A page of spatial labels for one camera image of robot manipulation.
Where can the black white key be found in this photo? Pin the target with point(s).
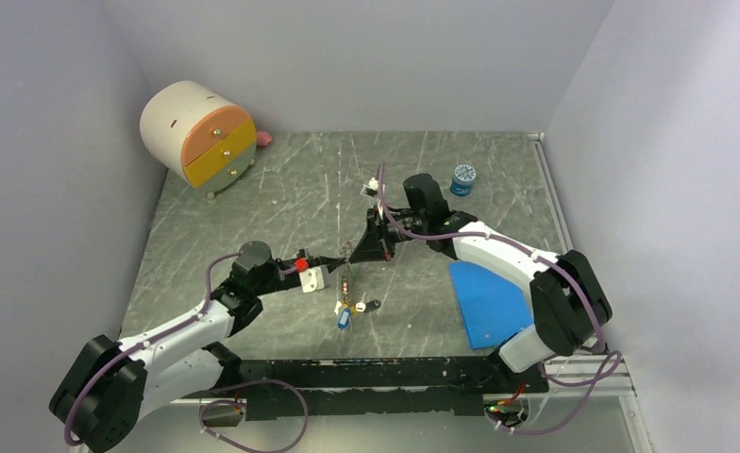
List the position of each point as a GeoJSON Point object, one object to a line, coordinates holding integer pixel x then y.
{"type": "Point", "coordinates": [364, 307]}

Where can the blue small jar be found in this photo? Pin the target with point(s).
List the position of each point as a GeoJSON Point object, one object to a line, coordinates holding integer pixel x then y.
{"type": "Point", "coordinates": [463, 179]}

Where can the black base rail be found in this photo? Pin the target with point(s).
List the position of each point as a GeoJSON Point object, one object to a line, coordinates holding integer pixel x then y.
{"type": "Point", "coordinates": [460, 385]}

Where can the round mini drawer cabinet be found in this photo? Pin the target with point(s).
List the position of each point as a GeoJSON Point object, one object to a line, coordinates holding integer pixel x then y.
{"type": "Point", "coordinates": [199, 135]}

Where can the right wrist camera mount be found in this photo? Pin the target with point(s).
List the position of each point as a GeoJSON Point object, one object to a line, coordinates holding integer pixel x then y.
{"type": "Point", "coordinates": [372, 188]}

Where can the pink small object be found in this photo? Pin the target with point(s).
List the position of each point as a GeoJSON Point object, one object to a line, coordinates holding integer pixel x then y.
{"type": "Point", "coordinates": [263, 139]}

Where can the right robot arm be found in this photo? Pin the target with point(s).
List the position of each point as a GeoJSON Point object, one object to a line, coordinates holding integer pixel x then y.
{"type": "Point", "coordinates": [562, 295]}

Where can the side aluminium rail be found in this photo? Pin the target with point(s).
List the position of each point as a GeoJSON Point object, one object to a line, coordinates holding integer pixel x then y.
{"type": "Point", "coordinates": [537, 146]}

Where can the blue key tag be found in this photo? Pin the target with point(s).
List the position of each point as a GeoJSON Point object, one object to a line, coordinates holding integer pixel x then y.
{"type": "Point", "coordinates": [343, 318]}

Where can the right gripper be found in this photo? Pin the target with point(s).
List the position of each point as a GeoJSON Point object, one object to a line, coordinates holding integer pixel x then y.
{"type": "Point", "coordinates": [377, 244]}

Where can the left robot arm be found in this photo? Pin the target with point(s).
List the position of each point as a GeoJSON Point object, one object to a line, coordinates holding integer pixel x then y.
{"type": "Point", "coordinates": [114, 383]}

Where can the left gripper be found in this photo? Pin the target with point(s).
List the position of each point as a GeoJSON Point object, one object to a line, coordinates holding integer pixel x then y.
{"type": "Point", "coordinates": [329, 263]}

